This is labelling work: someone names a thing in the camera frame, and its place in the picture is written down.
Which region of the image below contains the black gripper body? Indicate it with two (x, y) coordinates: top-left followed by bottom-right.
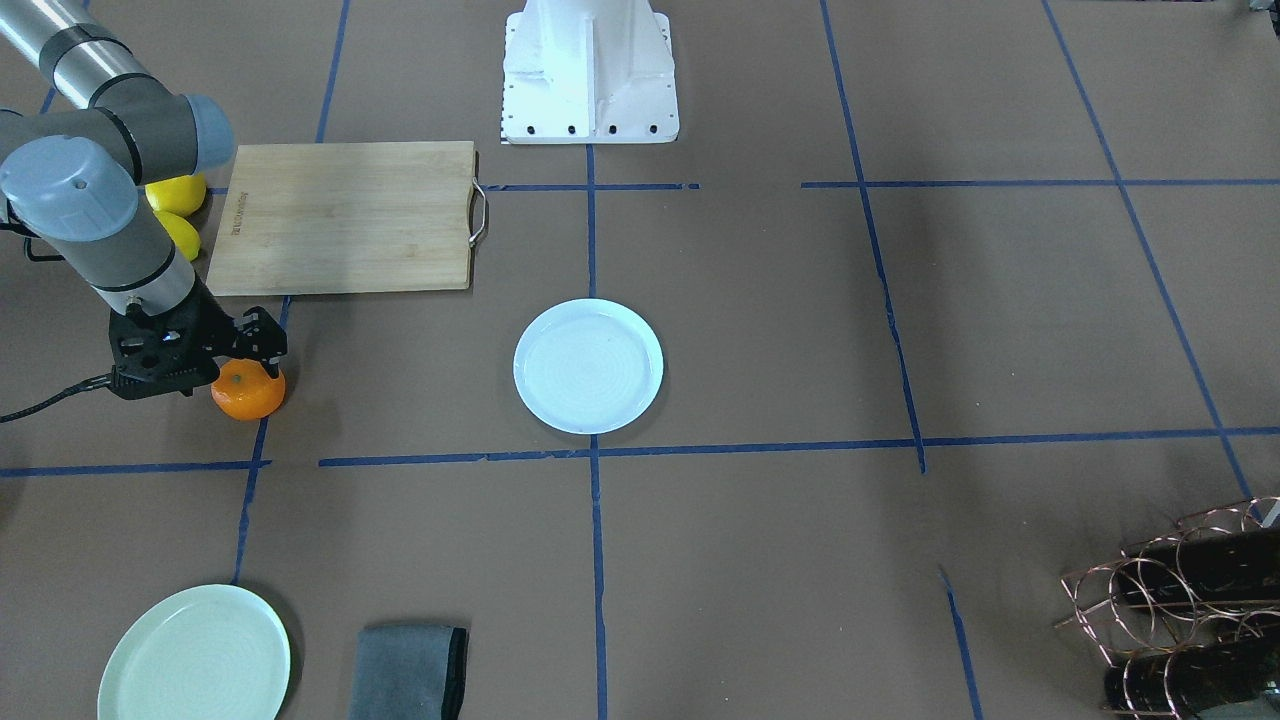
(186, 281), (244, 361)

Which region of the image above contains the orange mandarin fruit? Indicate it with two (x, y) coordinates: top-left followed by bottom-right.
(210, 359), (287, 421)

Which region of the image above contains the light blue plate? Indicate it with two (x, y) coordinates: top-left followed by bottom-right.
(512, 299), (666, 436)

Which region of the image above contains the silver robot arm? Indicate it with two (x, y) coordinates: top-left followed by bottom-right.
(1, 1), (287, 383)

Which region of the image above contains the light green plate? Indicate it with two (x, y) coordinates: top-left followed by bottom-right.
(96, 584), (292, 719)

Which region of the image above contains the yellow lemon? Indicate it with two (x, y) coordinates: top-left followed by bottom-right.
(143, 173), (209, 218)
(154, 210), (204, 263)

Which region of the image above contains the wooden cutting board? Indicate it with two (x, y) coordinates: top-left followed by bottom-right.
(205, 141), (488, 297)

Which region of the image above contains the folded grey cloth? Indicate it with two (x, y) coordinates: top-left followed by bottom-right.
(347, 623), (470, 719)

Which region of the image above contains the dark wine bottle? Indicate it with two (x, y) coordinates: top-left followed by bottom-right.
(1114, 528), (1279, 612)
(1103, 638), (1279, 719)

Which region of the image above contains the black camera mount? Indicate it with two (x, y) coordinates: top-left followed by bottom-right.
(108, 301), (219, 400)

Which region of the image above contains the black camera cable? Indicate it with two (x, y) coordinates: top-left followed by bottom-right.
(0, 372), (116, 425)

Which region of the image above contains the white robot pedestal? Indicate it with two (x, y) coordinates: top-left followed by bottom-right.
(500, 1), (681, 145)

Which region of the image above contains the copper wire bottle rack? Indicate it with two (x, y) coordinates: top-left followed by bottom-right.
(1059, 497), (1277, 719)

